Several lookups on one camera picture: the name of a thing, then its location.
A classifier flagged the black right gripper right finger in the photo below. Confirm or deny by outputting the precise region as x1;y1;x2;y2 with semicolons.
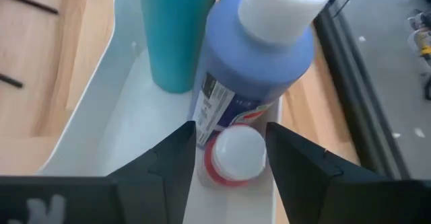
265;122;401;224

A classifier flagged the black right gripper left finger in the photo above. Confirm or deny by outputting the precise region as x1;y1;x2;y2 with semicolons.
107;121;197;224

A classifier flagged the white plastic caddy tray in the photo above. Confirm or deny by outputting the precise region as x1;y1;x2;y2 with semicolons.
36;0;282;224

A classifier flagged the small red-brown paint bottle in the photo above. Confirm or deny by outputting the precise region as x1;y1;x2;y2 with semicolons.
201;122;269;188

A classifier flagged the large periwinkle blue paint bottle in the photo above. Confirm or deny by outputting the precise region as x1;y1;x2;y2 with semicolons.
190;0;337;149

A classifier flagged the large teal paint bottle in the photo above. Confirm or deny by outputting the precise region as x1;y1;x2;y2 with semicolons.
137;0;220;94

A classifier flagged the black paintbrush silver ferrule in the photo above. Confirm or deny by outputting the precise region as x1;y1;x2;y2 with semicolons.
0;73;24;89

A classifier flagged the black paintbrush gold ferrule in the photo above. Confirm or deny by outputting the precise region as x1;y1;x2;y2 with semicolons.
0;0;60;15

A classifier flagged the black aluminium table frame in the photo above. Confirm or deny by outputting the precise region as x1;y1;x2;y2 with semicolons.
312;0;411;181

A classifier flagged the coiled black cable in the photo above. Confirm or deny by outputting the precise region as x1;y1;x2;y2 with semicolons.
422;72;431;100

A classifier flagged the white and yellow cable bundle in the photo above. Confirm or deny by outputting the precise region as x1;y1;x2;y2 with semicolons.
405;8;431;70

